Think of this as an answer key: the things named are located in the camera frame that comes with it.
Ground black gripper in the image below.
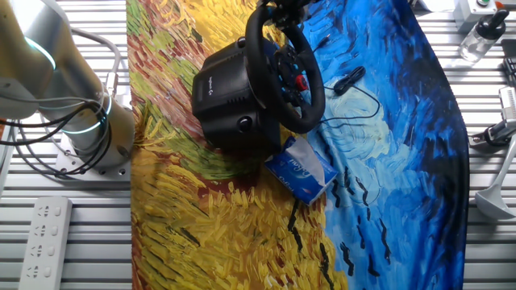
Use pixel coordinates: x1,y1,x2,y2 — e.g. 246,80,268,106
256,0,322,30

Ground black wheel base housing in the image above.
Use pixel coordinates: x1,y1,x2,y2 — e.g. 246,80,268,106
191,36,282,155

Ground blue tissue pack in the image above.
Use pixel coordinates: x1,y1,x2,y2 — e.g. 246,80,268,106
264,135,339,205

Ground grey emergency stop box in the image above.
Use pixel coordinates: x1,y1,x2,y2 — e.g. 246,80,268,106
453,0,499,33

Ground clear spray bottle black cap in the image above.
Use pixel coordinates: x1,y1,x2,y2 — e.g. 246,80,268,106
458,8,510,64

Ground painted wheat field cloth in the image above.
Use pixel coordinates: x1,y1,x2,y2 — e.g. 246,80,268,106
125,0,471,290

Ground white power strip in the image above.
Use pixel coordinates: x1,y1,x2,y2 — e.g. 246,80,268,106
18,196,73,290

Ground black coiled USB cable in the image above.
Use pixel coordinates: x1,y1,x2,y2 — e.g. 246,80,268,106
310,34,382,126

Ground thick grey robot cable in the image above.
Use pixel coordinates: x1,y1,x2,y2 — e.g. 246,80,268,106
68,27,123,98

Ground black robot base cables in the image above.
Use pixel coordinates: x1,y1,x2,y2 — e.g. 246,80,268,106
0,100,114,178

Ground grey camera clamp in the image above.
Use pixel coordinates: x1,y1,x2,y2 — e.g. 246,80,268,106
468,118,516,147

